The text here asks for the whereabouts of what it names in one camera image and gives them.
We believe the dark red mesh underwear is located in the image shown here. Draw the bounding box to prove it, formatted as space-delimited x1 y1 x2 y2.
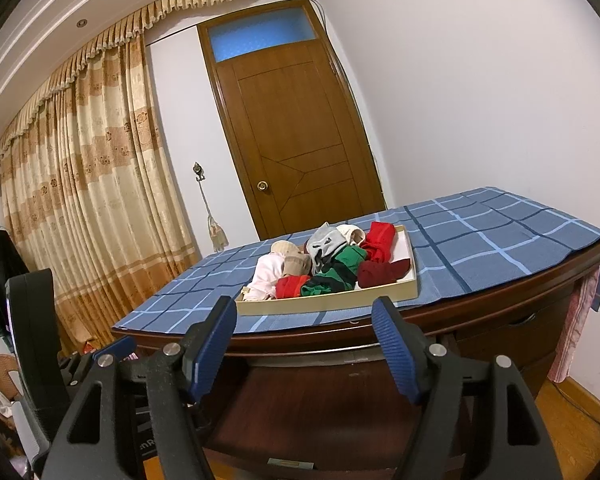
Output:
357 258 412 289

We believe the blue checked tablecloth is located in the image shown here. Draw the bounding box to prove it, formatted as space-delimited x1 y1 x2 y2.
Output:
112 186 600 335

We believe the blue transom window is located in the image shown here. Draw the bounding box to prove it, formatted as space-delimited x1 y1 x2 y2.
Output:
207 8 318 63

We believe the shallow cardboard box tray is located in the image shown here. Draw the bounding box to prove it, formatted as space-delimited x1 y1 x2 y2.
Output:
235 224 420 317

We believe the pink hanging cloth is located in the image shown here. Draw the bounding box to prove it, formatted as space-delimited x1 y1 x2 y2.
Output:
547 264 600 384

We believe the cream curtain tassel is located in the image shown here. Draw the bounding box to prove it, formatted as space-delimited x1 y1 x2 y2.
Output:
198 180 229 253

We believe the wicker chair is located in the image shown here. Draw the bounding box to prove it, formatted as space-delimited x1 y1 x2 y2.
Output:
0 354 21 401

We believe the side desk drawer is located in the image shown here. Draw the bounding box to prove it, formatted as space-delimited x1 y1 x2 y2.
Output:
455 300 568 358

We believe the brown wooden door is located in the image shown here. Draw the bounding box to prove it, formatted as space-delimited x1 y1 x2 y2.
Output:
197 0 387 241

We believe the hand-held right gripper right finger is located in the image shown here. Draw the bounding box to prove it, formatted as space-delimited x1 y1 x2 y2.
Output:
371 296 563 480

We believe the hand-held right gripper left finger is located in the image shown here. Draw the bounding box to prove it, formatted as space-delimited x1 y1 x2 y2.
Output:
42 295 238 480

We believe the beige patterned curtain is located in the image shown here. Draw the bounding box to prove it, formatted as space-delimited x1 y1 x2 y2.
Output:
0 35 201 356

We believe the dark hanging jacket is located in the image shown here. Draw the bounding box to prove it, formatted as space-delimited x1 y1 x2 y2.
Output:
0 227 31 341

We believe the wooden desk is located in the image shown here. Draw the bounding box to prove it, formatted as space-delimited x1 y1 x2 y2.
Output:
112 237 600 480

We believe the pleated curtain valance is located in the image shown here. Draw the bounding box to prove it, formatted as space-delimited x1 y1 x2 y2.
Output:
0 0 318 151

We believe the green underwear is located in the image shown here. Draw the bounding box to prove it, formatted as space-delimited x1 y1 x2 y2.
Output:
300 277 357 297
330 245 369 283

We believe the wooden desk drawer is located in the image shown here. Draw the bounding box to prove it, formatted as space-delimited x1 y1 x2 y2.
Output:
200 357 461 466

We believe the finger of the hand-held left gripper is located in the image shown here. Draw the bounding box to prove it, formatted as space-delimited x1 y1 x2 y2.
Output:
60 336 137 386

